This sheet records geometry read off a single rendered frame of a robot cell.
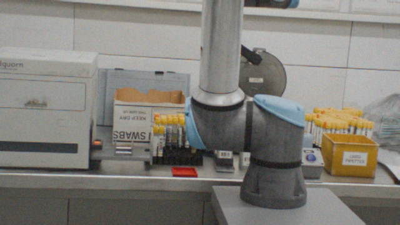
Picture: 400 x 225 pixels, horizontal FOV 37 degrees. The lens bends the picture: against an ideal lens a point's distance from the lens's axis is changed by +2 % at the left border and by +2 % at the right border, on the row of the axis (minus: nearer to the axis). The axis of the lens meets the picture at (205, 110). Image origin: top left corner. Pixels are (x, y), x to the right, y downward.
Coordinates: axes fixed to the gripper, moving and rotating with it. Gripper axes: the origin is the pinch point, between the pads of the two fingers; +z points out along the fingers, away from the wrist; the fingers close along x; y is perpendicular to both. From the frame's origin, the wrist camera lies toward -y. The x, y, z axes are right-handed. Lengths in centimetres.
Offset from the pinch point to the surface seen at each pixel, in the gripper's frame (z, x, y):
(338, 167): 18.0, 3.3, -33.1
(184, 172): 20.4, 6.4, 11.6
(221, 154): 16.1, 1.9, 1.0
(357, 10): -27, -58, -55
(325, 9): -27, -58, -43
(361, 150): 12.8, 3.5, -39.3
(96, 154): 16.6, 4.7, 36.1
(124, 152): 16.7, 1.2, 28.6
